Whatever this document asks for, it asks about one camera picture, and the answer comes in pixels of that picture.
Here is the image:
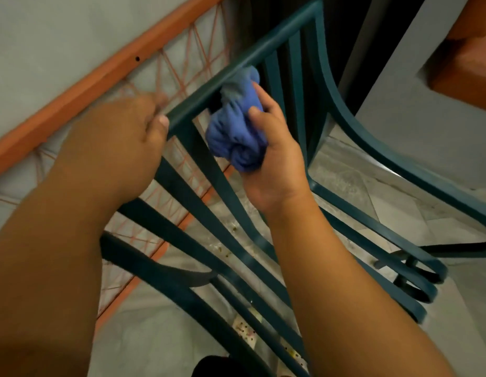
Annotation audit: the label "person's right hand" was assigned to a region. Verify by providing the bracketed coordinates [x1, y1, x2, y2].
[242, 82, 314, 217]

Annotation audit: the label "person's left hand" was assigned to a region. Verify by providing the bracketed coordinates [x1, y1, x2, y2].
[56, 93, 170, 209]

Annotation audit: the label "blue cleaning cloth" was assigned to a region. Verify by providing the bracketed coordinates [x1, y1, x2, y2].
[205, 66, 269, 173]

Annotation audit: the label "dark green metal slatted chair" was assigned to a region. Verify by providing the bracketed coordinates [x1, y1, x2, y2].
[100, 0, 486, 377]

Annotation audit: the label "person's left forearm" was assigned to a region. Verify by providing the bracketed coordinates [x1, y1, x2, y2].
[0, 164, 122, 377]

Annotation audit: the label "person's right forearm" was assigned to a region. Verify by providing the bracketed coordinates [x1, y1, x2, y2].
[264, 194, 456, 377]

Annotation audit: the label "person's right cream clog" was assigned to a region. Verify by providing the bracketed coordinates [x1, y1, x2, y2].
[231, 313, 308, 370]

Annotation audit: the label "person's black shorts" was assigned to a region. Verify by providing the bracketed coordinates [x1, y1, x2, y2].
[192, 355, 275, 377]

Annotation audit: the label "black partition panel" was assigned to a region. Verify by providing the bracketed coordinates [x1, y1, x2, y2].
[239, 0, 428, 114]

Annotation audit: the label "orange cushioned booth bench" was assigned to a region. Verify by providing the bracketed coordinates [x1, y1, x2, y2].
[355, 0, 486, 191]

